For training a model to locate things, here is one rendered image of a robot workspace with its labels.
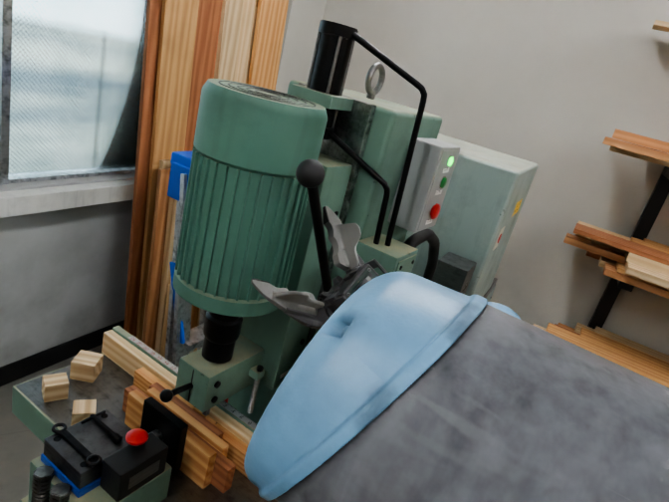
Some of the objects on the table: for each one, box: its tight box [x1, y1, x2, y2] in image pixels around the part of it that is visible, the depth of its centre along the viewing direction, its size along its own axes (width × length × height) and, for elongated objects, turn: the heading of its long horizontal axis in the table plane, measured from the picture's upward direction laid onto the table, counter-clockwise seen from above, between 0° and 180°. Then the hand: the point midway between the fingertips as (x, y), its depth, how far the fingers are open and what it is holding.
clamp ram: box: [140, 396, 188, 472], centre depth 80 cm, size 9×8×9 cm
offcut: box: [70, 350, 104, 382], centre depth 98 cm, size 4×4×4 cm
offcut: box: [42, 373, 69, 402], centre depth 91 cm, size 4×3×4 cm
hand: (287, 241), depth 66 cm, fingers open, 14 cm apart
